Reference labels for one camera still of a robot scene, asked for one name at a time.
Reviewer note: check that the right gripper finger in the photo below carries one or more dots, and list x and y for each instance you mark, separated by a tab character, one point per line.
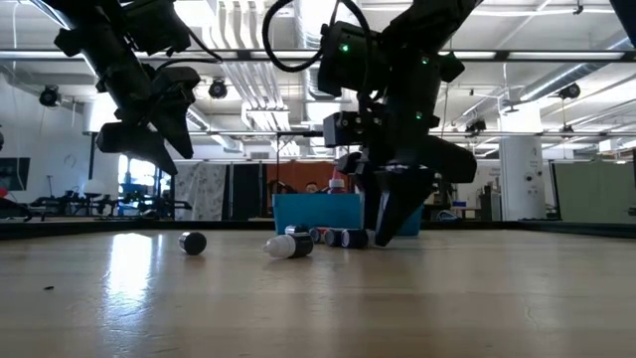
370	199
405	199

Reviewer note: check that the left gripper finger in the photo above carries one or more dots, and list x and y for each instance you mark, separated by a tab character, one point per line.
179	122
129	139

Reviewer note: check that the large red food coloring bottle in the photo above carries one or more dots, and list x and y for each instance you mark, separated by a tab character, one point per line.
337	185

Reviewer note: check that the small black food coloring bottle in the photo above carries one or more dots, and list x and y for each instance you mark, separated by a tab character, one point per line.
192	243
289	245
334	237

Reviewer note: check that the small red food coloring bottle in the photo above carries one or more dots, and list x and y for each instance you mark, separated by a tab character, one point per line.
318	234

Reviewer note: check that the small white-capped coloring bottle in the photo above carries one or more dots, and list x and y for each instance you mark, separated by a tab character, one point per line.
296	229

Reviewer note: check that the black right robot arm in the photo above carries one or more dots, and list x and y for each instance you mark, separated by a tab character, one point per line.
412	74

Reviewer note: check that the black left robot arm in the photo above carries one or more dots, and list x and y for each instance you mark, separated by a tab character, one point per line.
109	59

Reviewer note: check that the black ceiling spotlight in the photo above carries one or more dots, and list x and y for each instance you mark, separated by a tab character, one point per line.
476	125
49	95
569	91
217	88

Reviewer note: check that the teal plastic bin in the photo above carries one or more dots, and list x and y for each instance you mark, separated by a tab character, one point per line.
318	211

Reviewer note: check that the person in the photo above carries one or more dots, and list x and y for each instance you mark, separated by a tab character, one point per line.
311	188

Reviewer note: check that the white dome lamp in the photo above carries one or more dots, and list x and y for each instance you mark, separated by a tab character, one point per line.
93	187

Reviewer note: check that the black equipment bench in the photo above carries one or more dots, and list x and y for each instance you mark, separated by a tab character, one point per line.
99	204

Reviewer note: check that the patterned grey curtain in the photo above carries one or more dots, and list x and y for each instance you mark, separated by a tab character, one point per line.
199	191

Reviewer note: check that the black curtain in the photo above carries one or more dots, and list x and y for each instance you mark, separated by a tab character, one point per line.
246	191

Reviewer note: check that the white round pillar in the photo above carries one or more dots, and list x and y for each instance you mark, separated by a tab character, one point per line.
522	174

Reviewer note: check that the black horizontal crossbar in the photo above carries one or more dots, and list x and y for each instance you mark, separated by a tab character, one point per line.
30	53

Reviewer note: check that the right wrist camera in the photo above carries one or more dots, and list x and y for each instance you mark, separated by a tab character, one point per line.
350	129

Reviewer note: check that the black metal table frame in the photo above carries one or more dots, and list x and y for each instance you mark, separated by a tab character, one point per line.
99	228

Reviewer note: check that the dark wall monitor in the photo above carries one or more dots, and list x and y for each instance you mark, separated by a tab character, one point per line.
14	174

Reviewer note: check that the grey-green partition wall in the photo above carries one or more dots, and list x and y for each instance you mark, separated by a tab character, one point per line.
593	191

